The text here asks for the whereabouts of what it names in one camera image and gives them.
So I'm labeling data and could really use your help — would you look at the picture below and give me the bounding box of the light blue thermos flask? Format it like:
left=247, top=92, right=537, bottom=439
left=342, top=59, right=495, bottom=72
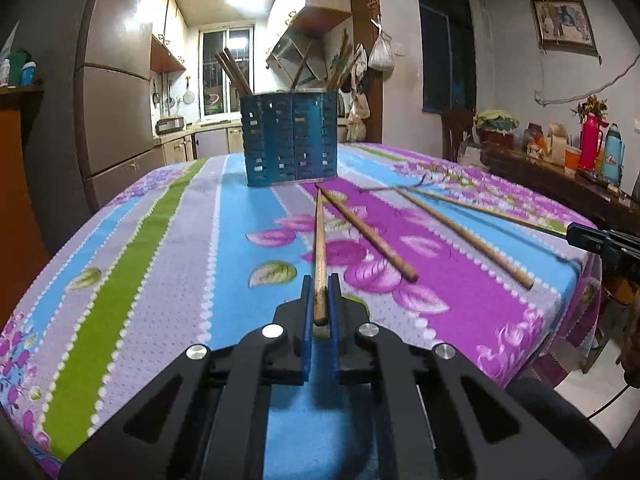
left=601, top=124, right=625, bottom=186

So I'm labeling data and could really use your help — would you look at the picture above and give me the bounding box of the orange wooden cabinet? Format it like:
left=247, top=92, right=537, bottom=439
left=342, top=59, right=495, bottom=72
left=0, top=84, right=50, bottom=322

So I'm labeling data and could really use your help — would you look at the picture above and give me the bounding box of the dark wooden side table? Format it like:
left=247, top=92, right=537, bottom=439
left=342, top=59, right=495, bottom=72
left=480, top=144, right=640, bottom=236

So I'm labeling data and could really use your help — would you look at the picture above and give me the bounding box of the white hanging plastic bag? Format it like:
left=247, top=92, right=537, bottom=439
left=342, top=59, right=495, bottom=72
left=368, top=30, right=395, bottom=73

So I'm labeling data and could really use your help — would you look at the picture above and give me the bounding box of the thin dark chopstick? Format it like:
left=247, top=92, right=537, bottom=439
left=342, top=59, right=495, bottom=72
left=359, top=186, right=566, bottom=238

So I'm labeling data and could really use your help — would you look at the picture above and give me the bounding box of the kitchen window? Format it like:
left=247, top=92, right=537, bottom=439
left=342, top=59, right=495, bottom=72
left=198, top=26, right=254, bottom=119

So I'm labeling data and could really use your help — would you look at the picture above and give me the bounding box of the perforated metal utensil holder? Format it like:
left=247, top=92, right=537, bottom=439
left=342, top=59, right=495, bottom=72
left=240, top=91, right=337, bottom=188

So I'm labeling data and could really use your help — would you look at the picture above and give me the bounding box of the framed elephant picture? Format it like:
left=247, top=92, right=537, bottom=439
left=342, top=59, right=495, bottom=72
left=529, top=0, right=599, bottom=58

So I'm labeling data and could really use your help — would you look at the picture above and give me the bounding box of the long wooden chopstick right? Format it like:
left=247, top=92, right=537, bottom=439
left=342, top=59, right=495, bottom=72
left=396, top=188, right=535, bottom=290

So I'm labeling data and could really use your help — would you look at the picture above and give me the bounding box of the toaster oven on counter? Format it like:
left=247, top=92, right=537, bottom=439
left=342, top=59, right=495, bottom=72
left=155, top=116, right=186, bottom=136

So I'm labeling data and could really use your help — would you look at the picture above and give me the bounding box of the beige multi-door refrigerator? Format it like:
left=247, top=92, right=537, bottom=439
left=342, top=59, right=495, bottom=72
left=17, top=0, right=160, bottom=252

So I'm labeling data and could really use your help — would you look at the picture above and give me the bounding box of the colourful floral tablecloth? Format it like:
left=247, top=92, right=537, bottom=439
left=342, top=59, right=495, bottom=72
left=1, top=144, right=601, bottom=476

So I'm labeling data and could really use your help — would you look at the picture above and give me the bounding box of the person's right hand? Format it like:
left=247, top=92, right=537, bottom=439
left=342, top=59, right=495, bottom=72
left=617, top=292, right=640, bottom=389

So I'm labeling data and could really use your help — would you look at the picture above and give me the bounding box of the red thermos flask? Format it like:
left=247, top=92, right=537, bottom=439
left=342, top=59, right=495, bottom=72
left=578, top=113, right=608, bottom=172

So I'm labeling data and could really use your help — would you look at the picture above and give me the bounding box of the wooden chopstick on table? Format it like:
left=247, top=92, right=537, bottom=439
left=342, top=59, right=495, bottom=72
left=316, top=183, right=419, bottom=283

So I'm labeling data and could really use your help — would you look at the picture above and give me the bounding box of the brown wooden chopstick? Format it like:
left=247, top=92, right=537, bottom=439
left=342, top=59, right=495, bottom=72
left=314, top=188, right=328, bottom=326

